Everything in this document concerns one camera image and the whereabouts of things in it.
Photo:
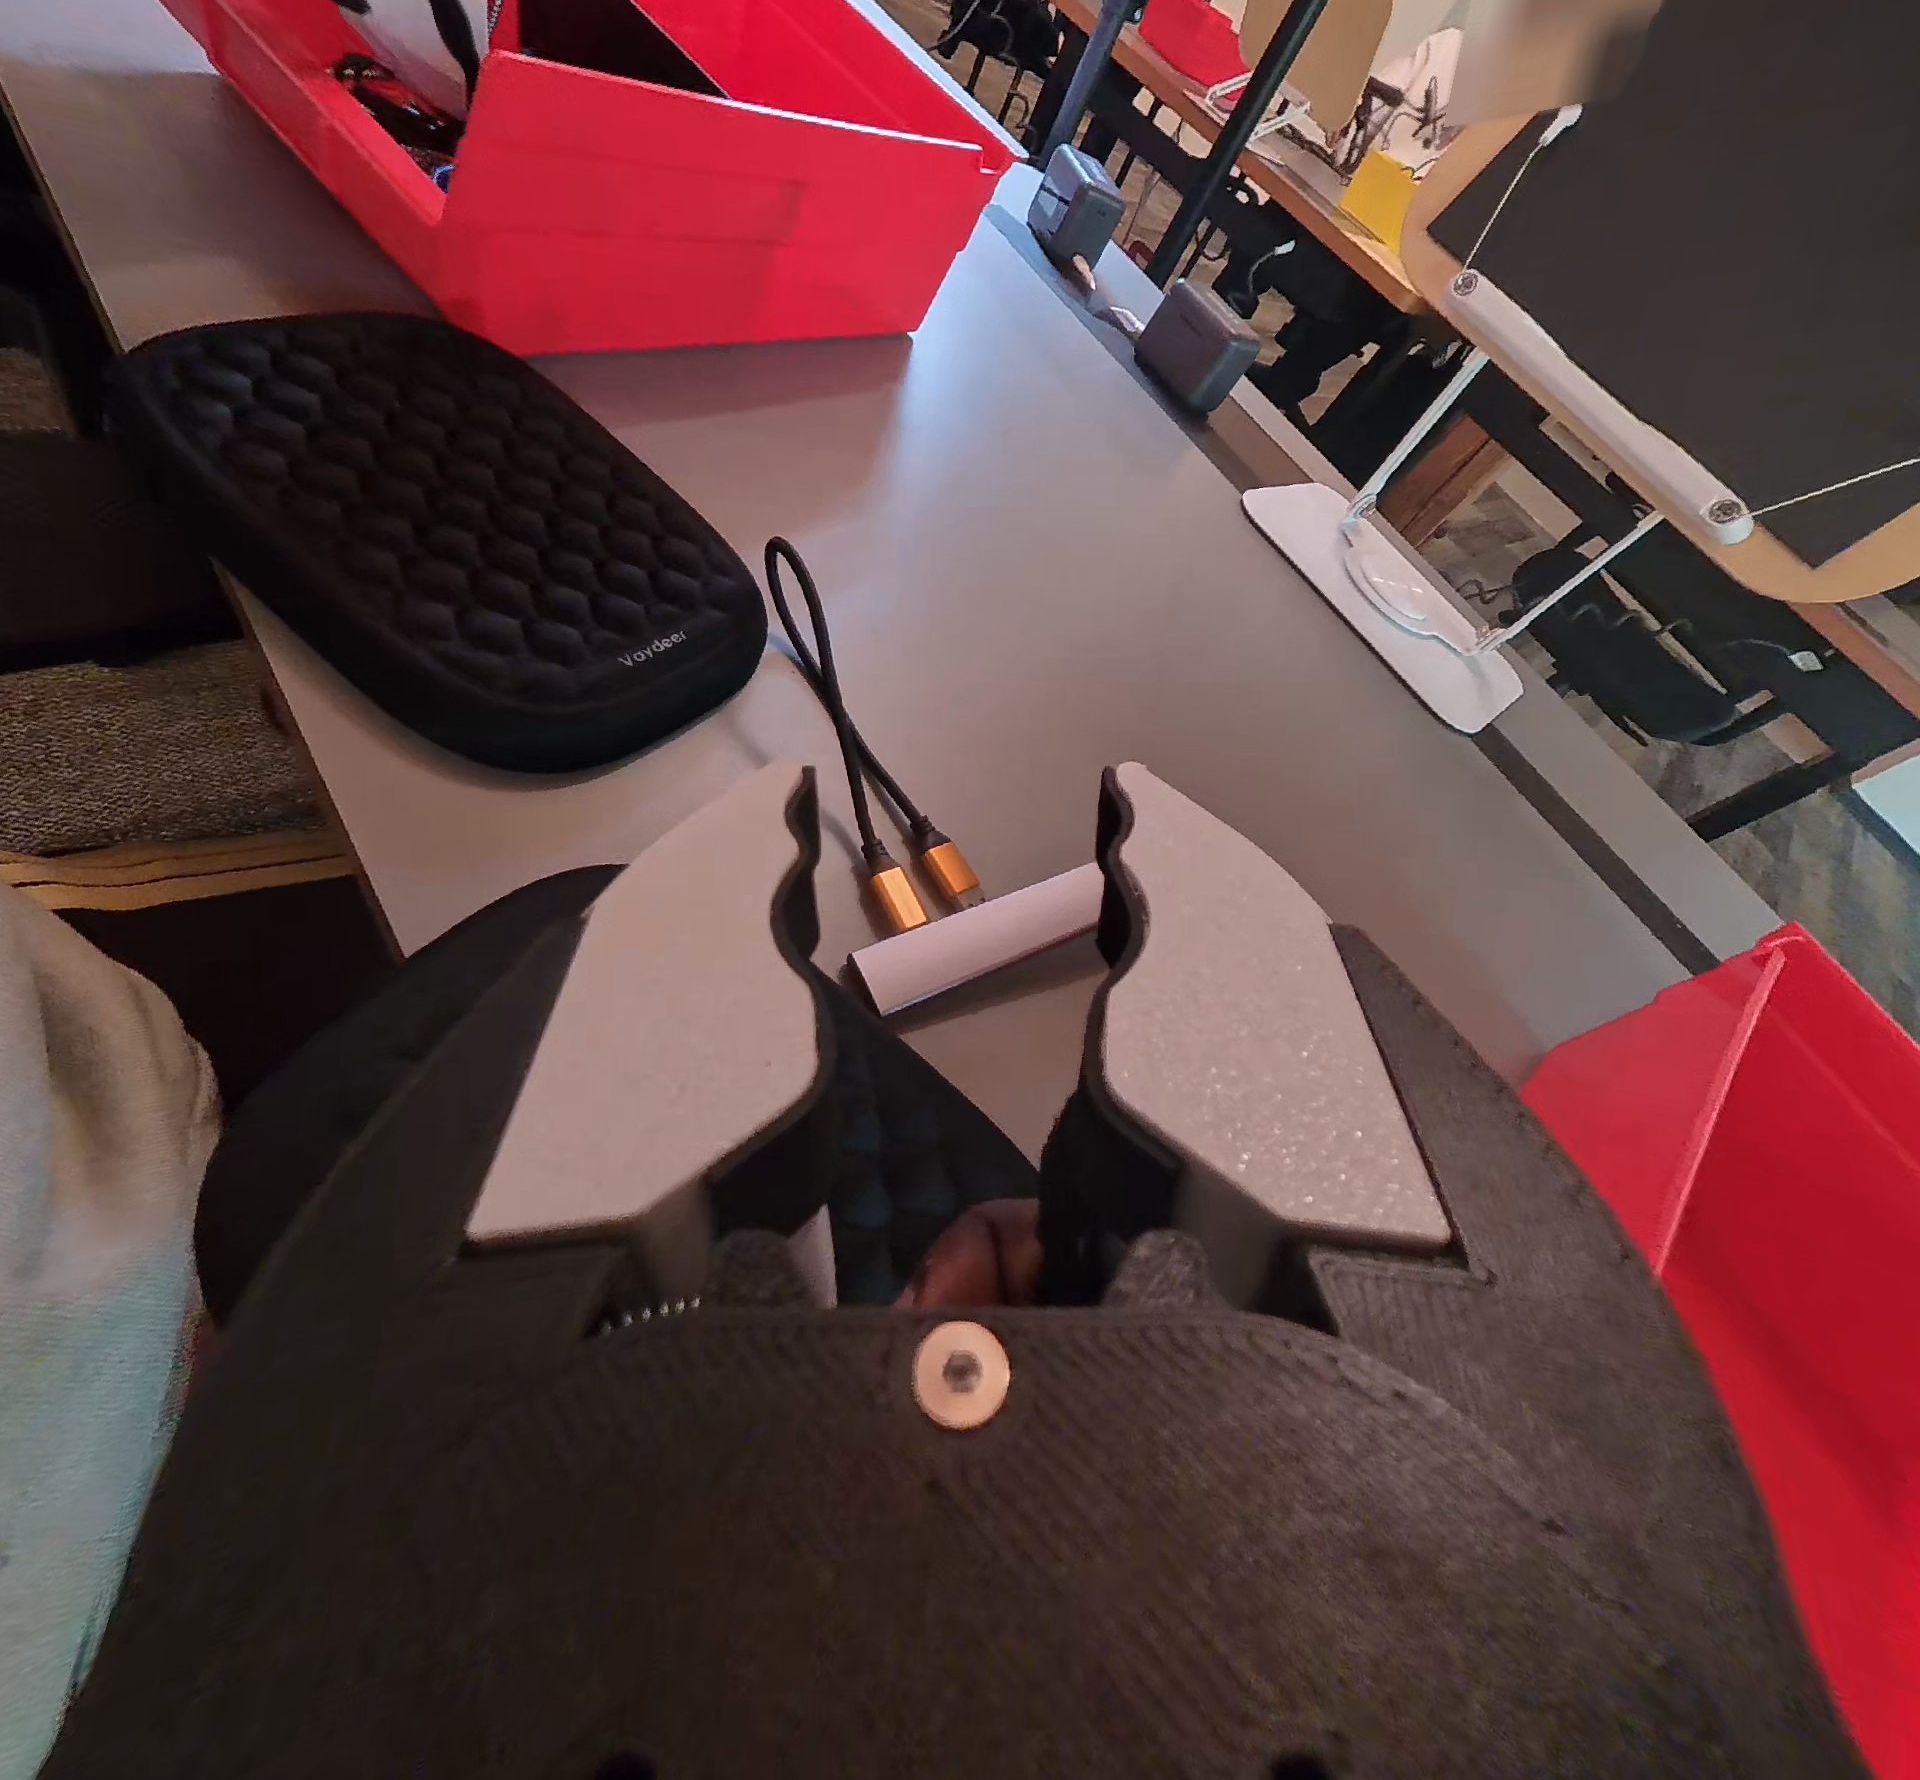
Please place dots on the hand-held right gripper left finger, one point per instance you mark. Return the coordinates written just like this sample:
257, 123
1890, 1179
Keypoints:
661, 1044

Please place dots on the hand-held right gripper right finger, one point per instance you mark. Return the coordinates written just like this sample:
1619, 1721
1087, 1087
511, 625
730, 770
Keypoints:
1261, 1062

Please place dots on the silver usb hub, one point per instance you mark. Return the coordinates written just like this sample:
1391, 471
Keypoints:
976, 949

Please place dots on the black plain wrist rest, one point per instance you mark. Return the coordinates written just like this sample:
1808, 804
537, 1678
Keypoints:
916, 1136

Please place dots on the large red plastic bin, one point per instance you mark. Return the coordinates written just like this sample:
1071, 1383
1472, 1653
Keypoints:
676, 206

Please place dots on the white stand with clear arms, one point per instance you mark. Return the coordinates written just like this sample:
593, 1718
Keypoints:
1382, 596

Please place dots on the black wrist rest with label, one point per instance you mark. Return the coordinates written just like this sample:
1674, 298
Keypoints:
435, 519

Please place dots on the red bin with clear divider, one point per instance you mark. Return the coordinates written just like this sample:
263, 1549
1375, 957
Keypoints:
1800, 1285

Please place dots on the grey fabric seat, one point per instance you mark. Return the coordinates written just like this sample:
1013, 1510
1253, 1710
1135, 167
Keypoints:
136, 745

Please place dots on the black office chair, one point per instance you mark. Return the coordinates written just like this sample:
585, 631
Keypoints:
984, 2

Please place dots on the person's light grey clothing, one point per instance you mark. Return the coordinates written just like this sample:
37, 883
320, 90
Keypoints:
91, 1285

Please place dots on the grey power adapter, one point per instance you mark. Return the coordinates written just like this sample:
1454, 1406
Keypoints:
1077, 206
1196, 347

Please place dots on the grey metal pole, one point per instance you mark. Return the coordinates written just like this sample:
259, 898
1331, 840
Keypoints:
1118, 11

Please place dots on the red tray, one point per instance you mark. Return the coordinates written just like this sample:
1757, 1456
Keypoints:
1192, 27

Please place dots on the wooden desk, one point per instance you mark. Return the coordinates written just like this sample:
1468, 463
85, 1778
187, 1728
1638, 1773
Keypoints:
1320, 216

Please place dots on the yellow box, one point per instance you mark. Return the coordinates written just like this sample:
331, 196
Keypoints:
1378, 193

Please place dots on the beige chair back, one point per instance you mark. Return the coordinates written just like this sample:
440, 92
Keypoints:
1320, 11

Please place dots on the beige board with black panel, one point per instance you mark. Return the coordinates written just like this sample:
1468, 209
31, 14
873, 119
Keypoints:
1726, 234

